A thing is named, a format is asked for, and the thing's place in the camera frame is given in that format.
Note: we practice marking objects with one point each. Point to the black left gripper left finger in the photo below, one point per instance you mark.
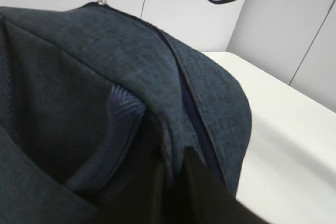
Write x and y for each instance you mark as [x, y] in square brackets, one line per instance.
[141, 201]

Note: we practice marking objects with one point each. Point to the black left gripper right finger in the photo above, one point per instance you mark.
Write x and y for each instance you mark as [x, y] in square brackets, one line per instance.
[206, 200]

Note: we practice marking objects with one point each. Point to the dark blue lunch bag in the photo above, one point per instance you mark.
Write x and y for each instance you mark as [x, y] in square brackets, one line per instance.
[88, 94]

